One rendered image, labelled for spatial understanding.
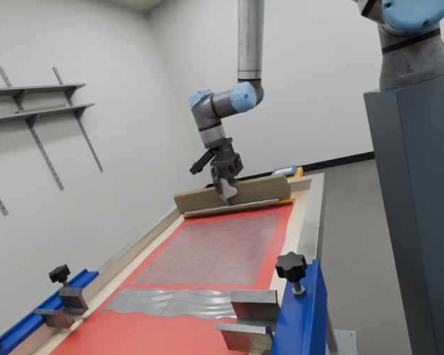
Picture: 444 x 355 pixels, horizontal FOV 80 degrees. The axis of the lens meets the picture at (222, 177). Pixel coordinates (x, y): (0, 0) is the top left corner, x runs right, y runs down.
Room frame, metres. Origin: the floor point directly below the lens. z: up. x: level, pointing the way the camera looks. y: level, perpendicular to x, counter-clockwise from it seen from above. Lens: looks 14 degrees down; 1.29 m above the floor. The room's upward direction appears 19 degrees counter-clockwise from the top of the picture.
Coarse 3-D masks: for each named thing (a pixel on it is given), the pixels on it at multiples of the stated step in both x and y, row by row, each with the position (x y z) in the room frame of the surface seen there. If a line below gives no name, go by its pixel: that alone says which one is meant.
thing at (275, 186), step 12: (252, 180) 0.78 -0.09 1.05; (264, 180) 0.75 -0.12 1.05; (276, 180) 0.73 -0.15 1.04; (192, 192) 0.88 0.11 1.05; (204, 192) 0.85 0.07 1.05; (216, 192) 0.83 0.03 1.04; (240, 192) 0.79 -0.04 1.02; (252, 192) 0.77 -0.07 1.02; (264, 192) 0.76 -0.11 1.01; (276, 192) 0.74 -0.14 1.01; (288, 192) 0.73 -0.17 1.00; (180, 204) 0.90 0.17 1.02; (192, 204) 0.88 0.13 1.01; (204, 204) 0.86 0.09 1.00; (216, 204) 0.84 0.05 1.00
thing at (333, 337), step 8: (288, 176) 1.00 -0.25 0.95; (296, 176) 0.97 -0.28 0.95; (328, 320) 1.02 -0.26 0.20; (328, 328) 1.02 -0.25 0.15; (328, 336) 1.03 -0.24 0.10; (336, 336) 1.10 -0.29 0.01; (344, 336) 1.08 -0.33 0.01; (352, 336) 1.07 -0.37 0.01; (328, 344) 1.03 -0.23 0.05; (336, 344) 1.03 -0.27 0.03; (344, 344) 1.04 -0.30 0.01; (352, 344) 1.02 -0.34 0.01; (328, 352) 1.03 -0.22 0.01; (336, 352) 1.01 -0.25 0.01; (344, 352) 1.00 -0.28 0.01; (352, 352) 0.99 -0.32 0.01
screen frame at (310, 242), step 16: (304, 176) 0.84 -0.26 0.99; (320, 176) 0.79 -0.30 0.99; (320, 192) 0.67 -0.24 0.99; (176, 208) 0.98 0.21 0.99; (320, 208) 0.58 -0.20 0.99; (160, 224) 0.88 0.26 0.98; (304, 224) 0.54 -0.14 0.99; (320, 224) 0.53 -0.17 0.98; (144, 240) 0.80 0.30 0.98; (304, 240) 0.47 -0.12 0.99; (320, 240) 0.49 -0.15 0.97; (112, 256) 0.72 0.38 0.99; (128, 256) 0.73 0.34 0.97; (304, 256) 0.42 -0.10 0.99; (320, 256) 0.45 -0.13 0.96; (112, 272) 0.67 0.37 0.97; (96, 288) 0.62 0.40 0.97; (32, 336) 0.48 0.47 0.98; (48, 336) 0.50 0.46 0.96; (16, 352) 0.45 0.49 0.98; (32, 352) 0.47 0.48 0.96
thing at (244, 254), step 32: (256, 224) 0.69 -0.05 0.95; (224, 256) 0.58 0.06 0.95; (256, 256) 0.53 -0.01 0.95; (192, 288) 0.50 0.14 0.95; (224, 288) 0.46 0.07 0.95; (256, 288) 0.43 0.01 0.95; (160, 320) 0.43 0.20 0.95; (192, 320) 0.40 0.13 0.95; (224, 320) 0.38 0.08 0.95; (160, 352) 0.36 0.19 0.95; (192, 352) 0.34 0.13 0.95; (224, 352) 0.32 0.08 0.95
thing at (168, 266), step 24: (216, 216) 0.84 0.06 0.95; (168, 240) 0.78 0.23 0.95; (192, 240) 0.72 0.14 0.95; (144, 264) 0.68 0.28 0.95; (168, 264) 0.63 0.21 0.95; (192, 264) 0.59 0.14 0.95; (120, 288) 0.60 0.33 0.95; (144, 288) 0.56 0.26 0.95; (168, 288) 0.53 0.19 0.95; (96, 312) 0.53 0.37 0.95; (72, 336) 0.48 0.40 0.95; (96, 336) 0.45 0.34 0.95; (120, 336) 0.43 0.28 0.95; (144, 336) 0.41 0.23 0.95
